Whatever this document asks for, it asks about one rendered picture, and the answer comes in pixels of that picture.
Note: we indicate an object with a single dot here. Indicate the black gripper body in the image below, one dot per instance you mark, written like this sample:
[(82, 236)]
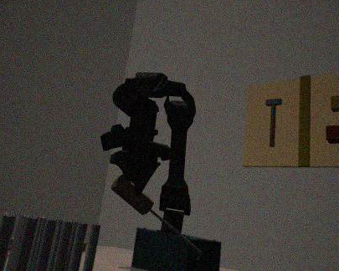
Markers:
[(145, 147)]

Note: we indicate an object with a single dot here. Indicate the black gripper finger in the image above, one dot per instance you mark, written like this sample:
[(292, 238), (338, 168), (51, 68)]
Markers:
[(128, 170), (144, 170)]

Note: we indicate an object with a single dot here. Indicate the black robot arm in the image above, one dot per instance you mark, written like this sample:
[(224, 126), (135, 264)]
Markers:
[(132, 98)]

